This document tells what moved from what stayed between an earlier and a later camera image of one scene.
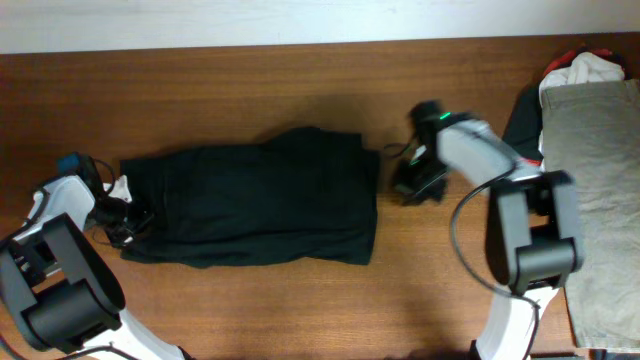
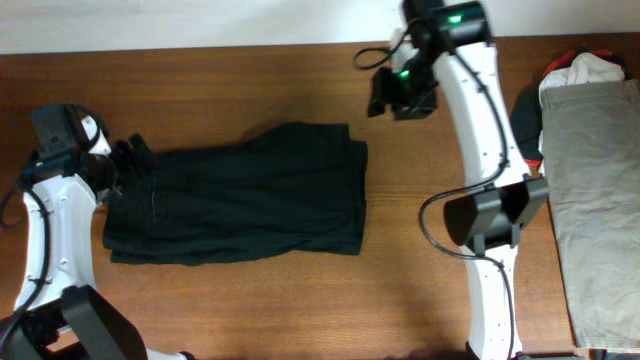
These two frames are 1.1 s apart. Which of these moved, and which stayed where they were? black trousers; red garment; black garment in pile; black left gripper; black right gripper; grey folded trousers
Moved: black left gripper; black right gripper; black trousers
Stayed: red garment; black garment in pile; grey folded trousers
